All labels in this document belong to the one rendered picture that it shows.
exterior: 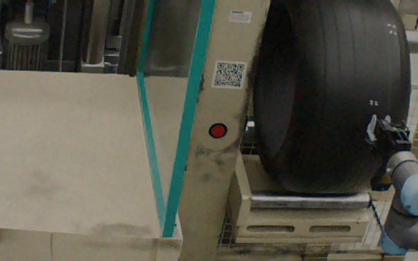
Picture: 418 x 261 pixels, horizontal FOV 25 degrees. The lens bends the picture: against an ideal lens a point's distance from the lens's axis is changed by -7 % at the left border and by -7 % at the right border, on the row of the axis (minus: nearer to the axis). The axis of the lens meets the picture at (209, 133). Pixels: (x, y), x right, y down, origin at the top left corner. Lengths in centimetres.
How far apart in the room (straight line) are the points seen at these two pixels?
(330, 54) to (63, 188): 74
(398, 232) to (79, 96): 74
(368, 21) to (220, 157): 52
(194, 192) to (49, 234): 86
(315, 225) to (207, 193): 29
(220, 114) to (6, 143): 67
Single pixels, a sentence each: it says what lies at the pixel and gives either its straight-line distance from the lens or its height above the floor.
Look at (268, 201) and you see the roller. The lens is 250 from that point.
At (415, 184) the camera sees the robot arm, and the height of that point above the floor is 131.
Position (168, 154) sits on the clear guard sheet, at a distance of 176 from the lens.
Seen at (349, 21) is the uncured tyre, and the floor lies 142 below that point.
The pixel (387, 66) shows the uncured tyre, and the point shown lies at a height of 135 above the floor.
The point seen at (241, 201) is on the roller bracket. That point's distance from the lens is 244.
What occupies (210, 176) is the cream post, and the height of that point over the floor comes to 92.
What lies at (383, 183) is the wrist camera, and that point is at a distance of 220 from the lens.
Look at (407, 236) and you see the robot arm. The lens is 205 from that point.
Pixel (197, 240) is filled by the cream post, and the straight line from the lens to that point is 265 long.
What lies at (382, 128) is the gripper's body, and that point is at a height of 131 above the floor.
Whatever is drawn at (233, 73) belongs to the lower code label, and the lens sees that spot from 236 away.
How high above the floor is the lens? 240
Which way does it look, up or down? 34 degrees down
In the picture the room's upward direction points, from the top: 11 degrees clockwise
